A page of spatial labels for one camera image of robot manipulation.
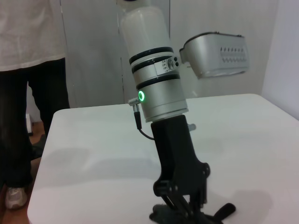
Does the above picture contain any person in white shirt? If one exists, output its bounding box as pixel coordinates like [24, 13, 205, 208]
[0, 0, 71, 189]

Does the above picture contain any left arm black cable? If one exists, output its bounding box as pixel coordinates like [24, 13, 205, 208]
[128, 98, 155, 140]

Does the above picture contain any small white box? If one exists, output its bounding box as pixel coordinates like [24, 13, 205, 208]
[26, 113, 34, 135]

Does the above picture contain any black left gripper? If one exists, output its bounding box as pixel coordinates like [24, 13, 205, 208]
[150, 115, 210, 220]

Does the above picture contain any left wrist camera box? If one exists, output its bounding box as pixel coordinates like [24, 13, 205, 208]
[178, 32, 250, 79]

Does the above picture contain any dark bag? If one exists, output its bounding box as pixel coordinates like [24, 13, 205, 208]
[32, 134, 47, 160]

